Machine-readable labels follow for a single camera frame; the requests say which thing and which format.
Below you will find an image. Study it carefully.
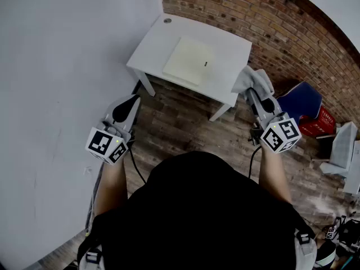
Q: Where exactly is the black equipment pile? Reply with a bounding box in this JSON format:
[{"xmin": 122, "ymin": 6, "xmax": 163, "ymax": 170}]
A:
[{"xmin": 322, "ymin": 215, "xmax": 360, "ymax": 253}]

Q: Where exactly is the cream square board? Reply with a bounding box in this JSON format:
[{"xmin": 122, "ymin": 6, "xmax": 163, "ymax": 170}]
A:
[{"xmin": 162, "ymin": 35, "xmax": 216, "ymax": 87}]

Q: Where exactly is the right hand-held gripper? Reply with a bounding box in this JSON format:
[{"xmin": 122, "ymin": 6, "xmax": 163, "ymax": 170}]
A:
[{"xmin": 246, "ymin": 89, "xmax": 303, "ymax": 155}]

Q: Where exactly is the person's right forearm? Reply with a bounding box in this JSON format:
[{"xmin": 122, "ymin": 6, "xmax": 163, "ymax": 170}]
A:
[{"xmin": 258, "ymin": 145, "xmax": 293, "ymax": 205}]

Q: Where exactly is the light grey chair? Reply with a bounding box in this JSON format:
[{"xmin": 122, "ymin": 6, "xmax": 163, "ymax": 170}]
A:
[{"xmin": 319, "ymin": 121, "xmax": 359, "ymax": 177}]

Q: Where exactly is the grey cloth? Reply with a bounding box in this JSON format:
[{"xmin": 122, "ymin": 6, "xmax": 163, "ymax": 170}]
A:
[{"xmin": 231, "ymin": 65, "xmax": 275, "ymax": 101}]

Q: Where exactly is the red box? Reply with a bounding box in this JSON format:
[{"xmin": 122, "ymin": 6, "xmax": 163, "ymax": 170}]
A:
[{"xmin": 298, "ymin": 105, "xmax": 337, "ymax": 138}]

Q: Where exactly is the person's left forearm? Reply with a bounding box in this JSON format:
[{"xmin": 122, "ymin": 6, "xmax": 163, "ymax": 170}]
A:
[{"xmin": 94, "ymin": 156, "xmax": 129, "ymax": 217}]

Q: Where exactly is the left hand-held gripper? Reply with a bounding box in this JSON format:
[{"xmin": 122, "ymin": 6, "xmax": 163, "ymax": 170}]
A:
[{"xmin": 85, "ymin": 94, "xmax": 142, "ymax": 166}]

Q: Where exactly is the white table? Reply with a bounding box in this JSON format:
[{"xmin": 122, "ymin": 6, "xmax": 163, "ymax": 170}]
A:
[{"xmin": 125, "ymin": 12, "xmax": 253, "ymax": 123}]

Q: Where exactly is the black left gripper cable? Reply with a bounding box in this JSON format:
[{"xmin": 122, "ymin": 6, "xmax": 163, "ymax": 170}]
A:
[{"xmin": 128, "ymin": 147, "xmax": 147, "ymax": 185}]

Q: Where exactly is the person's black shirt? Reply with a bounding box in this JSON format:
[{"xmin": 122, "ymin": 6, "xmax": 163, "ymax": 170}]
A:
[{"xmin": 77, "ymin": 150, "xmax": 317, "ymax": 270}]

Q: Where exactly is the blue chair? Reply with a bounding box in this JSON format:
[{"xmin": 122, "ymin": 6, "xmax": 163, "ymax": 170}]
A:
[{"xmin": 277, "ymin": 81, "xmax": 323, "ymax": 121}]

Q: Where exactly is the grey shoulder strap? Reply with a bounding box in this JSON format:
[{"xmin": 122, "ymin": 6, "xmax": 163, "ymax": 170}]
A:
[
  {"xmin": 78, "ymin": 245, "xmax": 105, "ymax": 270},
  {"xmin": 294, "ymin": 229, "xmax": 319, "ymax": 270}
]

